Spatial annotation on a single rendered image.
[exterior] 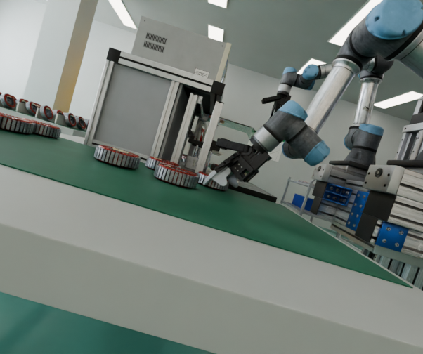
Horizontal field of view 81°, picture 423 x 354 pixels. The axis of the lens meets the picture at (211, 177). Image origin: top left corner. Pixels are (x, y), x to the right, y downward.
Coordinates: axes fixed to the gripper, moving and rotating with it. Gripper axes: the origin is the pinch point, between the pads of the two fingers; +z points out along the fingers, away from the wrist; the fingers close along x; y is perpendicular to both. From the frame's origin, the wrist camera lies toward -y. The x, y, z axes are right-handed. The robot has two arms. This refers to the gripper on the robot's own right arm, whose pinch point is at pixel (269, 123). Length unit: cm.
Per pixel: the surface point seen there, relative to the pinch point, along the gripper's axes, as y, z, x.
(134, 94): -61, 17, -63
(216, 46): -39, -14, -50
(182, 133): -40, 26, -61
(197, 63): -45, -5, -50
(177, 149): -40, 32, -61
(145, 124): -54, 27, -63
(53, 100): -305, 15, 248
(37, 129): -79, 39, -81
